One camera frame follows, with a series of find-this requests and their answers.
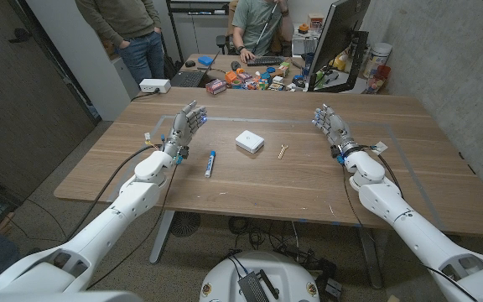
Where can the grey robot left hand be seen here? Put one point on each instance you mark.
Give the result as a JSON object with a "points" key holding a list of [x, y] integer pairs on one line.
{"points": [[183, 128]]}

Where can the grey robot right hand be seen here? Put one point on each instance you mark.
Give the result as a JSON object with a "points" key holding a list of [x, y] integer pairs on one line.
{"points": [[336, 128]]}

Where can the blue and white marker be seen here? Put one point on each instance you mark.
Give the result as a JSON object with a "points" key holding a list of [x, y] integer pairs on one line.
{"points": [[210, 163]]}

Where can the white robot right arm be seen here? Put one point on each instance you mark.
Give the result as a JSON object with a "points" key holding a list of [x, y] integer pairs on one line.
{"points": [[375, 197]]}

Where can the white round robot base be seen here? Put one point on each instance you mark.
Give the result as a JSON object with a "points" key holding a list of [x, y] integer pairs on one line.
{"points": [[287, 274]]}

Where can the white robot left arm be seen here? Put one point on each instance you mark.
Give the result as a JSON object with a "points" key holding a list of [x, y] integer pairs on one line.
{"points": [[132, 197]]}

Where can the white power strip box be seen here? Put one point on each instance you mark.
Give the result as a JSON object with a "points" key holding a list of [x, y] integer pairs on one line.
{"points": [[154, 85]]}

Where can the maroon printed small box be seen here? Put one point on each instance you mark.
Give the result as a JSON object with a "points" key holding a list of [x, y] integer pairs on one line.
{"points": [[216, 86]]}

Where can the white square box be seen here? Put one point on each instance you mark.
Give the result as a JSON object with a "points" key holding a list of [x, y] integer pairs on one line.
{"points": [[250, 141]]}

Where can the orange small box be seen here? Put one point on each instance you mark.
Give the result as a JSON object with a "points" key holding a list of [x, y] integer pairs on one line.
{"points": [[231, 76]]}

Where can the blue flat box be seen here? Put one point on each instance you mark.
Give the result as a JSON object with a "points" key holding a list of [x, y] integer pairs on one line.
{"points": [[205, 60]]}

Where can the white label tag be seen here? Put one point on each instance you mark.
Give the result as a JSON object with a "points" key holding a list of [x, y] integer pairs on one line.
{"points": [[380, 147]]}

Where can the black laptop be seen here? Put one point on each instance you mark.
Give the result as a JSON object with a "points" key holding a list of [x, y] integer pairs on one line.
{"points": [[188, 79]]}

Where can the black computer mouse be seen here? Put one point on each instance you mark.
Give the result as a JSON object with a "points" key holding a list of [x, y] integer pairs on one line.
{"points": [[190, 64]]}

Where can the yellow bottle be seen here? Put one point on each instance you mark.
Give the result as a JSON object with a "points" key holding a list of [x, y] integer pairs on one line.
{"points": [[339, 63]]}

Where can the wooden back desk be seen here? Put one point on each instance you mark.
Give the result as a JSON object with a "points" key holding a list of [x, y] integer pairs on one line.
{"points": [[224, 69]]}

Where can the green and white carton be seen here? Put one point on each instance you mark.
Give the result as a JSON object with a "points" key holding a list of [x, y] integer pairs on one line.
{"points": [[284, 69]]}

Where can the white round canister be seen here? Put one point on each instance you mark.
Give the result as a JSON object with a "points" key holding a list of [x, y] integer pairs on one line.
{"points": [[377, 56]]}

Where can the round black floor fan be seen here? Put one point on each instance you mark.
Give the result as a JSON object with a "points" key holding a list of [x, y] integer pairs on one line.
{"points": [[185, 224]]}

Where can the black keyboard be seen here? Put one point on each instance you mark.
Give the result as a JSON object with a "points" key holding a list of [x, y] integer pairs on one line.
{"points": [[266, 61]]}

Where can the black computer monitor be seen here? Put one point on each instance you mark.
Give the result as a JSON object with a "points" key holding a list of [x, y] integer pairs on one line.
{"points": [[338, 29]]}

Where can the black metal shelf rack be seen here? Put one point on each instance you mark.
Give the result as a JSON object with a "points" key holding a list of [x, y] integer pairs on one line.
{"points": [[173, 25]]}

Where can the grey metal table leg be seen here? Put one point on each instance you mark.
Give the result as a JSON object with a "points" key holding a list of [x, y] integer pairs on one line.
{"points": [[161, 237]]}

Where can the standing person olive sweater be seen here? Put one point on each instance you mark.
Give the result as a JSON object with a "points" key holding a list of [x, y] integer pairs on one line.
{"points": [[120, 21]]}

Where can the seated person green t-shirt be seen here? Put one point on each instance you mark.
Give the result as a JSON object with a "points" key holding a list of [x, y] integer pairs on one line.
{"points": [[252, 21]]}

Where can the dark grey table leg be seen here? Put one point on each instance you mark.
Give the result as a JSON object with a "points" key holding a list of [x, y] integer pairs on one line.
{"points": [[371, 260]]}

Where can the black device on base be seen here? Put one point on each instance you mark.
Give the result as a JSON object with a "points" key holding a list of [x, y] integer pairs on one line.
{"points": [[253, 287]]}

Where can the white robot torso edge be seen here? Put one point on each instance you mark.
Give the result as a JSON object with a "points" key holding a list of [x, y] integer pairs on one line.
{"points": [[57, 297]]}

